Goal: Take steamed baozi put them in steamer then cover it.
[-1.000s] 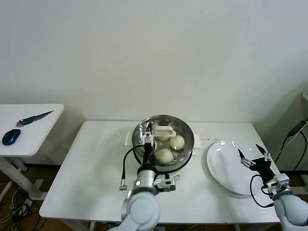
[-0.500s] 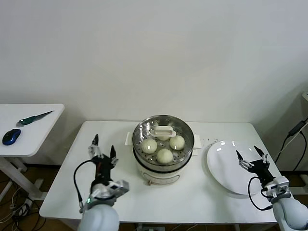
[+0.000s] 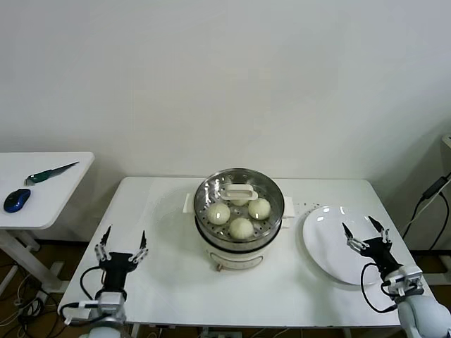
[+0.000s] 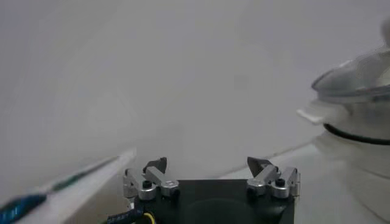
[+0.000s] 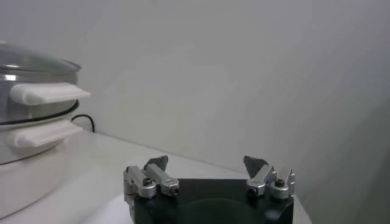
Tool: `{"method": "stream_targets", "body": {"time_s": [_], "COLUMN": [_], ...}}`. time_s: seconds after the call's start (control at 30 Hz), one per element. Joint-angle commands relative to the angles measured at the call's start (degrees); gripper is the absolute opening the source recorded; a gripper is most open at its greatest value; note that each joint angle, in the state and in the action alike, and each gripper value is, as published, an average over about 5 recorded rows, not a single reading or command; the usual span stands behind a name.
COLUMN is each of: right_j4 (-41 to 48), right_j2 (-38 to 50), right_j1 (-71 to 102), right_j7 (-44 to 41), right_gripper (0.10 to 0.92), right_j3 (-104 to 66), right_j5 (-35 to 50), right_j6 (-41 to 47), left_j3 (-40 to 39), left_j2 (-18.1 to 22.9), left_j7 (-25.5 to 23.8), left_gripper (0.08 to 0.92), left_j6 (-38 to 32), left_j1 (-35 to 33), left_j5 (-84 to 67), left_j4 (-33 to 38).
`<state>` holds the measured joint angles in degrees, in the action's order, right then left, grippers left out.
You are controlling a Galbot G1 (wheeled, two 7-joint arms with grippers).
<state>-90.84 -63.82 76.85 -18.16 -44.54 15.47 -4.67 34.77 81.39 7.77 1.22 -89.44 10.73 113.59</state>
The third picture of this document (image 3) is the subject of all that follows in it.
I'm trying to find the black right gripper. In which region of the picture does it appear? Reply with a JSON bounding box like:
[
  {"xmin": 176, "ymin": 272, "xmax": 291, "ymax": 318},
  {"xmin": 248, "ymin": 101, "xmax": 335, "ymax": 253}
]
[{"xmin": 341, "ymin": 215, "xmax": 403, "ymax": 278}]

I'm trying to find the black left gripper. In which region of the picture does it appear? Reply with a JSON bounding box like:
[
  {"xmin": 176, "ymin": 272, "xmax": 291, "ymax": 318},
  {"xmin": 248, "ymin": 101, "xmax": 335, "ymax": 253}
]
[{"xmin": 93, "ymin": 224, "xmax": 149, "ymax": 292}]

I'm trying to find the glass lid with cream handle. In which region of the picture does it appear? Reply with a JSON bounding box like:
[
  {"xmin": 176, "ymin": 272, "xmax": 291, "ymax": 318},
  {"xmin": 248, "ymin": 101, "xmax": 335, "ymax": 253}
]
[{"xmin": 193, "ymin": 168, "xmax": 284, "ymax": 241}]

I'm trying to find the stainless steel steamer basket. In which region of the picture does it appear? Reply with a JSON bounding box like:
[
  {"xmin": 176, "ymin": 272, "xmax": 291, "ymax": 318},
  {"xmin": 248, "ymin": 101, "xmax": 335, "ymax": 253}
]
[{"xmin": 183, "ymin": 168, "xmax": 296, "ymax": 247}]

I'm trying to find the white round plate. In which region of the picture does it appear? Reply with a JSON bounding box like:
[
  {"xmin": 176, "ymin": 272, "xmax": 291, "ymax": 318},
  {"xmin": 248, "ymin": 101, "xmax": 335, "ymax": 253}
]
[{"xmin": 302, "ymin": 205, "xmax": 394, "ymax": 287}]

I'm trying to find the black power adapter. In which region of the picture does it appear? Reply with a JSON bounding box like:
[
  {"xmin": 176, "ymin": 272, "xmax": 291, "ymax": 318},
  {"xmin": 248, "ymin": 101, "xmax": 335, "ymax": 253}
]
[{"xmin": 421, "ymin": 177, "xmax": 449, "ymax": 200}]

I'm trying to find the white side table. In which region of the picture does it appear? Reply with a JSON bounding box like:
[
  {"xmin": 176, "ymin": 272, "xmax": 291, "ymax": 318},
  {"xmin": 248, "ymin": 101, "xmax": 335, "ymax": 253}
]
[{"xmin": 0, "ymin": 151, "xmax": 95, "ymax": 295}]

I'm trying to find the white power strip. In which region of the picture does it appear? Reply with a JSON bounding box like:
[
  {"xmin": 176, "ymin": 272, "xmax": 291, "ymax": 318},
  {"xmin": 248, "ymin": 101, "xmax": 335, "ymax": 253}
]
[
  {"xmin": 16, "ymin": 290, "xmax": 49, "ymax": 316},
  {"xmin": 201, "ymin": 329, "xmax": 245, "ymax": 338}
]

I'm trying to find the blue black computer mouse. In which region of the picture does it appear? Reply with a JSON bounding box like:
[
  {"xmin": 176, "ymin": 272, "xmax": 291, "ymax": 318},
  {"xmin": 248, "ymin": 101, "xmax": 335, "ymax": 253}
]
[{"xmin": 3, "ymin": 188, "xmax": 32, "ymax": 213}]

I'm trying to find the white electric cooker base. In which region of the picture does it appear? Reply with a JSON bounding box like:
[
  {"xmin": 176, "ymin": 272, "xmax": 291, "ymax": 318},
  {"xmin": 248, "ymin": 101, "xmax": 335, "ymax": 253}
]
[{"xmin": 194, "ymin": 214, "xmax": 295, "ymax": 273}]

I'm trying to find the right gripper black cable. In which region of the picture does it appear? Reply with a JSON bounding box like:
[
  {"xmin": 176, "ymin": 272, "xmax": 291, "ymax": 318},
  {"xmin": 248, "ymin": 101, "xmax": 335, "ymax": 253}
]
[{"xmin": 359, "ymin": 262, "xmax": 399, "ymax": 314}]

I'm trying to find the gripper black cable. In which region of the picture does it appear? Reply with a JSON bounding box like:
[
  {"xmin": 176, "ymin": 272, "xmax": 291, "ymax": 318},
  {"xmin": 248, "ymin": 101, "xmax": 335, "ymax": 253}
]
[
  {"xmin": 58, "ymin": 265, "xmax": 106, "ymax": 327},
  {"xmin": 359, "ymin": 262, "xmax": 399, "ymax": 314}
]

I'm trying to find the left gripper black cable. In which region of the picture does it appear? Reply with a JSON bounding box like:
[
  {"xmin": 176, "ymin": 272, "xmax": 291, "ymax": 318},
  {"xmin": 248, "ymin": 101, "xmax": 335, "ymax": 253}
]
[{"xmin": 58, "ymin": 265, "xmax": 106, "ymax": 327}]

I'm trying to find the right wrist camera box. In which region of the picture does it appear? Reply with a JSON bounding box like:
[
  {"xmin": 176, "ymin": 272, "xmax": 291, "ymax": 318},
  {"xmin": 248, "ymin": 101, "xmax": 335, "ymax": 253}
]
[{"xmin": 382, "ymin": 266, "xmax": 424, "ymax": 300}]

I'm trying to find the green handled knife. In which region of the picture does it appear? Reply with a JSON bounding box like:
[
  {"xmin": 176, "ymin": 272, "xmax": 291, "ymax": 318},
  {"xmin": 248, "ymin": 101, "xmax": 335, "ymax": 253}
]
[{"xmin": 23, "ymin": 161, "xmax": 80, "ymax": 187}]

